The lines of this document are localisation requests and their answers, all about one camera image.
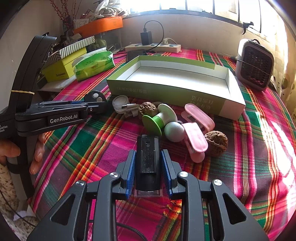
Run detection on striped white box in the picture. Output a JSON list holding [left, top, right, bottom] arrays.
[[43, 36, 95, 68]]

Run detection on black round disc item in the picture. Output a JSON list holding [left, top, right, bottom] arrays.
[[84, 90, 107, 109]]

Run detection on person's left hand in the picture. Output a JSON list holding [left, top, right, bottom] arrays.
[[0, 133, 45, 175]]

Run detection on yellow box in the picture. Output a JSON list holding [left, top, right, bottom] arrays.
[[41, 47, 87, 82]]

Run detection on white power strip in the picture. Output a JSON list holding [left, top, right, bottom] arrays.
[[125, 43, 181, 53]]

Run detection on black charger cable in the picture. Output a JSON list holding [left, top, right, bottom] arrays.
[[143, 19, 165, 53]]

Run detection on pink clip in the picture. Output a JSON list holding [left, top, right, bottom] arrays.
[[181, 103, 215, 134], [182, 123, 208, 163]]

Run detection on white grey ball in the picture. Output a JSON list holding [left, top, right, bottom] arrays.
[[164, 121, 185, 143]]

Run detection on green white mushroom massager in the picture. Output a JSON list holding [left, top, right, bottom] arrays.
[[142, 103, 178, 137]]

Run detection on red berry branches vase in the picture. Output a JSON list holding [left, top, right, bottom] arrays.
[[49, 0, 82, 30]]

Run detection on black smartphone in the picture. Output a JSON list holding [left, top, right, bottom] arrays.
[[126, 50, 147, 62]]

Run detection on black handheld gripper handle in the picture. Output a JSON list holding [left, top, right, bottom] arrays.
[[1, 36, 57, 201]]

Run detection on black rectangular perfume bottle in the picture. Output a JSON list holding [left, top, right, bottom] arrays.
[[135, 135, 162, 197]]

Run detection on white plug with cord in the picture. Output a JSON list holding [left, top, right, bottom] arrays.
[[162, 38, 177, 45]]

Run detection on small grey desk heater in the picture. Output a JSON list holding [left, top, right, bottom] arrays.
[[235, 39, 274, 91]]

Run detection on black charger adapter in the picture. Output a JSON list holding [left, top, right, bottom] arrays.
[[140, 28, 152, 46]]

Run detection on orange tray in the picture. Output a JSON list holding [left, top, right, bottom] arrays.
[[74, 16, 123, 38]]

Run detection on white round jar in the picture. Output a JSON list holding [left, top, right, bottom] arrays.
[[112, 95, 130, 114]]

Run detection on green tissue pack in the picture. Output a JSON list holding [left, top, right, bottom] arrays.
[[72, 47, 115, 82]]

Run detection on black window latch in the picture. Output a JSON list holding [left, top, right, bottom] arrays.
[[242, 22, 254, 35]]

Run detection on green white cardboard box tray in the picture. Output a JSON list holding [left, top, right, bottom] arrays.
[[107, 55, 245, 121]]

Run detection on brown walnut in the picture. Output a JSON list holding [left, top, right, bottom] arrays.
[[204, 131, 228, 157], [138, 102, 158, 120]]

